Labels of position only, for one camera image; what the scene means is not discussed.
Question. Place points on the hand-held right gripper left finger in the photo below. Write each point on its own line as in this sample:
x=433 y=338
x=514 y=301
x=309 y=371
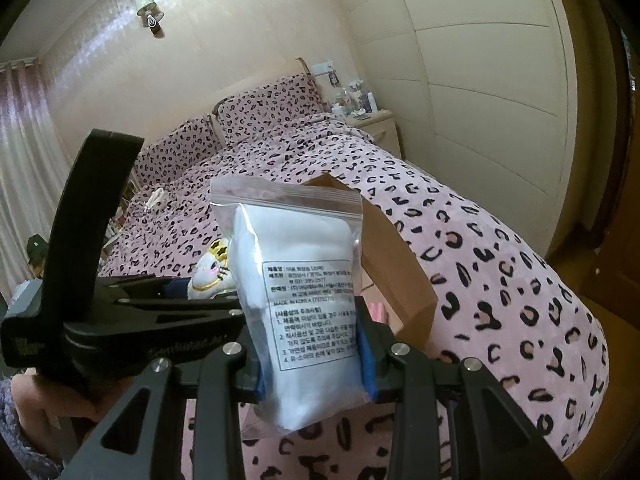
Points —
x=259 y=390

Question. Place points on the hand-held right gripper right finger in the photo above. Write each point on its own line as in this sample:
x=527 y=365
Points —
x=366 y=360

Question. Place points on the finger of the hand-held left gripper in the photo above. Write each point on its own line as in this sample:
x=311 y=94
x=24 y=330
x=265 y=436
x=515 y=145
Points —
x=190 y=312
x=150 y=287

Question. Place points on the small cartoon plush pouch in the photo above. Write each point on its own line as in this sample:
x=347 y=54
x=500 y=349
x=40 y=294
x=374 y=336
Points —
x=212 y=270

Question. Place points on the labelled bag of cotton pads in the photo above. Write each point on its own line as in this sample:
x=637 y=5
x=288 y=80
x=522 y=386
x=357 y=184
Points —
x=300 y=320

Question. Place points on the brown cardboard box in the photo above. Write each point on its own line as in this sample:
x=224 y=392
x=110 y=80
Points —
x=395 y=270

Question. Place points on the person's left forearm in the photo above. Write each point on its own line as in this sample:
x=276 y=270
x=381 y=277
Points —
x=30 y=420

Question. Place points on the white cloth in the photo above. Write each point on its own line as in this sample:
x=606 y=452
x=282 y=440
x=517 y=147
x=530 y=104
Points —
x=155 y=199

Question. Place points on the green cap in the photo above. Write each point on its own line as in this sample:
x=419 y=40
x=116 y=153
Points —
x=36 y=247

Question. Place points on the pink leopard print pillow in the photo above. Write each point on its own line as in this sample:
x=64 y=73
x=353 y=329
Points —
x=265 y=110
x=175 y=150

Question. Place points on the pink leopard print blanket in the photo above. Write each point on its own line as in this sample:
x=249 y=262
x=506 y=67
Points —
x=475 y=260

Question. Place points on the pale curtain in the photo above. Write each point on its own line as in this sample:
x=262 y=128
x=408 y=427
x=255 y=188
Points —
x=25 y=160

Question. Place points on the cream nightstand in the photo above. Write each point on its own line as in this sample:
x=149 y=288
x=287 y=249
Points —
x=377 y=127

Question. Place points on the group of bottles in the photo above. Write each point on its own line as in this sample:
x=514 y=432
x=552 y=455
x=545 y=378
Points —
x=350 y=99

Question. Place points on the brown wooden door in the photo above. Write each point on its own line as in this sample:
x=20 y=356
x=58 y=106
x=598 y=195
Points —
x=615 y=210

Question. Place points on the cream panelled wardrobe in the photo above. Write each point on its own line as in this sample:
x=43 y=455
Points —
x=475 y=85

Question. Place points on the wall lamp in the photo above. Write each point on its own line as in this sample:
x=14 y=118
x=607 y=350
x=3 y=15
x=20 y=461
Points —
x=150 y=10

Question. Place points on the wall outlet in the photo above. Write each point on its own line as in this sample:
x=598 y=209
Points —
x=320 y=66

